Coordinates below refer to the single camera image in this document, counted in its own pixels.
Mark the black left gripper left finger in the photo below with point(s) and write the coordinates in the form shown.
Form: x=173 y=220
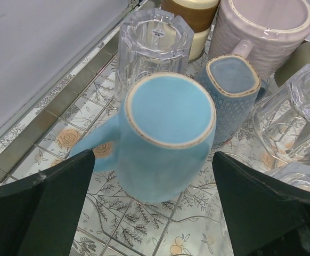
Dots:
x=39 y=214

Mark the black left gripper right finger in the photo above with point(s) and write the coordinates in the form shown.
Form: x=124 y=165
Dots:
x=264 y=216

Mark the clear faceted drinking glass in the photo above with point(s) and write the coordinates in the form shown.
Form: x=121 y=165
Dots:
x=282 y=120

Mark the clear glass near rack front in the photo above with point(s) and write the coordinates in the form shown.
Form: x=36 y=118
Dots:
x=294 y=174

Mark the steel two-tier dish rack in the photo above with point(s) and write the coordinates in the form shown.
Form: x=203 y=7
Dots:
x=64 y=133

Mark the floral patterned table mat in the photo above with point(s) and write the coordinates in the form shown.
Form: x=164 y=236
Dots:
x=133 y=213

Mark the light blue ceramic mug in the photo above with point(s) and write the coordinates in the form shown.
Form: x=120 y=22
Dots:
x=160 y=137

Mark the blue textured square mug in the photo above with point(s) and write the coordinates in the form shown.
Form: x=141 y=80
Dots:
x=235 y=87

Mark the olive green ceramic mug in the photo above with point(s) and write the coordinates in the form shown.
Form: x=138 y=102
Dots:
x=298 y=58

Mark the pink ribbed ceramic mug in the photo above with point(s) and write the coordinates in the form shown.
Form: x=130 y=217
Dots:
x=274 y=29

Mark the clear glass tumbler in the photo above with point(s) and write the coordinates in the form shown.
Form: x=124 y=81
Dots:
x=151 y=41

